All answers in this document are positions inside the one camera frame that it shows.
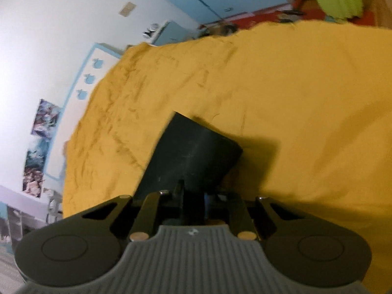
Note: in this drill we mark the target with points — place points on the red floor mat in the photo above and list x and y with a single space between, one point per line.
269 13

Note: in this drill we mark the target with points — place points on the small blue cabinet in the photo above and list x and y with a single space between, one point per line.
173 33

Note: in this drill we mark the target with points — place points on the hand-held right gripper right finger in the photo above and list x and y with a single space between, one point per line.
236 211

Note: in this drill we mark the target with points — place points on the beige wall plate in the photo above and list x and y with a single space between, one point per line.
128 8

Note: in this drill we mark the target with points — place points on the white board with blue frame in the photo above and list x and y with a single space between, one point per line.
76 113

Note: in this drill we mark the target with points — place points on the black rectangular object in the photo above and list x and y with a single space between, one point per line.
193 153

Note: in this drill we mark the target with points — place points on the wall poster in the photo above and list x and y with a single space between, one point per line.
34 171
46 119

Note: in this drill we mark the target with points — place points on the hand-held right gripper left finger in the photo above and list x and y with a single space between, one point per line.
151 211

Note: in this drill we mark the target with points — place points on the yellow blanket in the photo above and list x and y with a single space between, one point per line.
306 113

